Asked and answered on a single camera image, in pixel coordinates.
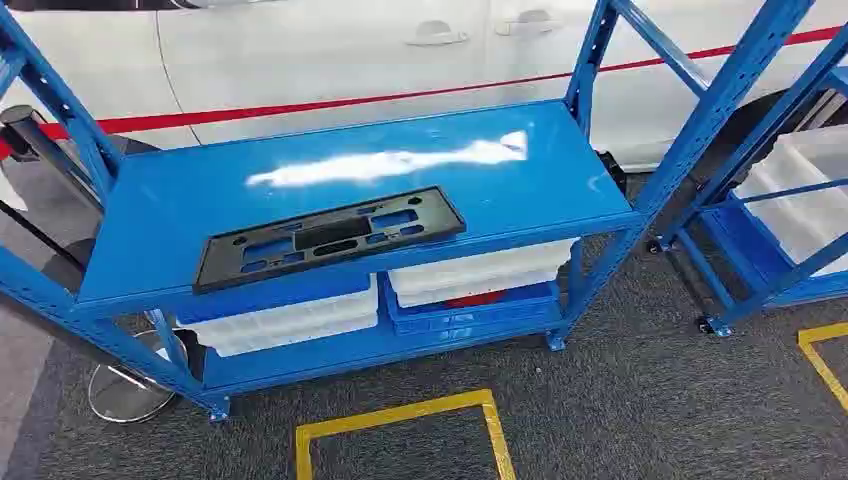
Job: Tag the white plastic tray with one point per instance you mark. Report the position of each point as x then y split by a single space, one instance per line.
477 268
285 324

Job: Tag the chrome barrier stanchion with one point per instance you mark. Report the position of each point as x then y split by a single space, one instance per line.
129 391

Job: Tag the white car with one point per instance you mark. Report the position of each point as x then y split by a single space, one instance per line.
318 60

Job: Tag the blue plastic crate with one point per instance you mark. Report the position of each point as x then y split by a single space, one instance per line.
477 318
265 298

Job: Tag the blue metal shelf rack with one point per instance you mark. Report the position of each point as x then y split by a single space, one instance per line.
742 245
192 218

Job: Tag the white plastic bin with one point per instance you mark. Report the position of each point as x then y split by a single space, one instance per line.
805 212

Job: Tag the red barrier belt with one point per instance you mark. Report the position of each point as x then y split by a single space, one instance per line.
278 110

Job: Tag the red item in crate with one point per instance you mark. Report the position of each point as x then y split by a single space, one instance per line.
474 299

